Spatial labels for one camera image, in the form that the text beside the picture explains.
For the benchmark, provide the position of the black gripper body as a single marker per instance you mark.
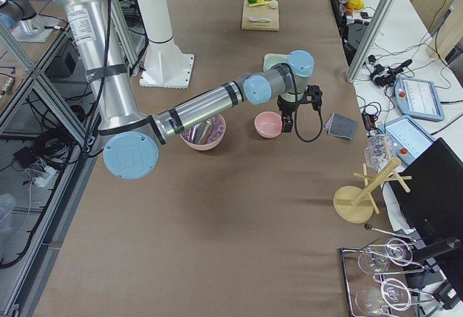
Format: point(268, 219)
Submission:
point(286, 108)

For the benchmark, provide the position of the small pink bowl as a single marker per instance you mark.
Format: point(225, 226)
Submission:
point(268, 124)

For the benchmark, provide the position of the white plastic spoon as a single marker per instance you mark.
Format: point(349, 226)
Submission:
point(260, 19)

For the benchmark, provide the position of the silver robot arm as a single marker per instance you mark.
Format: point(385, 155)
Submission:
point(132, 138)

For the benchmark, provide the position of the green bowl stack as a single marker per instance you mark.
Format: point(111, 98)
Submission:
point(271, 62)

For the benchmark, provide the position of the large pink ice bowl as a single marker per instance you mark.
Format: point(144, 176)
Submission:
point(219, 128)

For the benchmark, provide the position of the yellow plastic spoon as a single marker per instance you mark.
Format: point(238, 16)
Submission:
point(260, 3)

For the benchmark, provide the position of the cream rabbit tray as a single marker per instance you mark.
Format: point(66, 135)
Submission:
point(269, 60)

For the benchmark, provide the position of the grey folded cloth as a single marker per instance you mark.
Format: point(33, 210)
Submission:
point(341, 127)

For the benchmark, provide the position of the metal ice scoop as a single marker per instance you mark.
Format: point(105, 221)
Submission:
point(200, 133)

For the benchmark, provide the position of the bamboo cutting board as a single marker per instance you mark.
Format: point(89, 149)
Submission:
point(261, 11)

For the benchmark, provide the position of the clear glass mug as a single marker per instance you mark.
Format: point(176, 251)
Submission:
point(379, 151)

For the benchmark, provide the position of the wooden mug tree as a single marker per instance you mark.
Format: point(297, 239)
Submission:
point(355, 204)

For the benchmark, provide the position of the blue teach pendant near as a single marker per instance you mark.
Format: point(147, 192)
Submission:
point(410, 140)

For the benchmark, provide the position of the blue teach pendant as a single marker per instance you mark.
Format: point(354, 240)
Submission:
point(418, 99)
point(410, 140)

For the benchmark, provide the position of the blue teach pendant far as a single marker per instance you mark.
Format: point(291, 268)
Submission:
point(418, 99)

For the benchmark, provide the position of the black monitor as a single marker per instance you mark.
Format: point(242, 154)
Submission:
point(433, 206)

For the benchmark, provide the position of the wine glass upper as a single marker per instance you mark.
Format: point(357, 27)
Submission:
point(379, 258)

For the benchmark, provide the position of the wine glass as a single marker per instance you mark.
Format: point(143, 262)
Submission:
point(386, 298)
point(379, 258)

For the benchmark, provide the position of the wine glass lower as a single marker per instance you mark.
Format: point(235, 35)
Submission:
point(386, 298)

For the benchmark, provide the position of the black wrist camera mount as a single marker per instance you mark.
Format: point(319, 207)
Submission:
point(313, 95)

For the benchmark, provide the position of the aluminium frame post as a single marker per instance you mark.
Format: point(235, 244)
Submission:
point(381, 13)

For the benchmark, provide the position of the wire glass rack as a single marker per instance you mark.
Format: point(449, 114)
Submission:
point(375, 277)

